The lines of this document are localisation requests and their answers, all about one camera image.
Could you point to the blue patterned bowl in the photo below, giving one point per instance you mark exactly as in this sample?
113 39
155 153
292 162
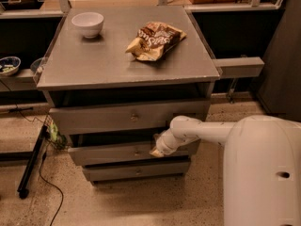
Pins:
9 65

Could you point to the grey bottom drawer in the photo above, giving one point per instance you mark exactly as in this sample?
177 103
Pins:
137 170

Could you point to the grey side shelf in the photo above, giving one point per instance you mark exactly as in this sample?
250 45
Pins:
21 81

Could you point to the green packet in basket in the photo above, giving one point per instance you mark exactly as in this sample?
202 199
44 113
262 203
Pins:
55 136

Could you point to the brown chip bag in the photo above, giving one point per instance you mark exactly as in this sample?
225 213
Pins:
153 40

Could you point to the grey drawer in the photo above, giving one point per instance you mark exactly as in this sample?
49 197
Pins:
137 170
114 153
120 117

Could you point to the clear glass cup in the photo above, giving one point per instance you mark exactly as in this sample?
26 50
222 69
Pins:
37 65

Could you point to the grey top drawer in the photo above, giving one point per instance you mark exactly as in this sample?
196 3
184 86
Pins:
120 117

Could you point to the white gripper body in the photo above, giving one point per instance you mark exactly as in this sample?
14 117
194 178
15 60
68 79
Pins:
162 144

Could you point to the white ceramic bowl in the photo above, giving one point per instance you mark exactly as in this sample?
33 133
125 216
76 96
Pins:
88 24

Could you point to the black metal leg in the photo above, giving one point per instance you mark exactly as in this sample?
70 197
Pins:
22 190

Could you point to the grey drawer cabinet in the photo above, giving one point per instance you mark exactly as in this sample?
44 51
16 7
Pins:
89 72

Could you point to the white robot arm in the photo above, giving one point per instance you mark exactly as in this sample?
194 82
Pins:
261 165

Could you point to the grey side bar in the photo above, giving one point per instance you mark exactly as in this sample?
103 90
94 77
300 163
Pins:
239 67

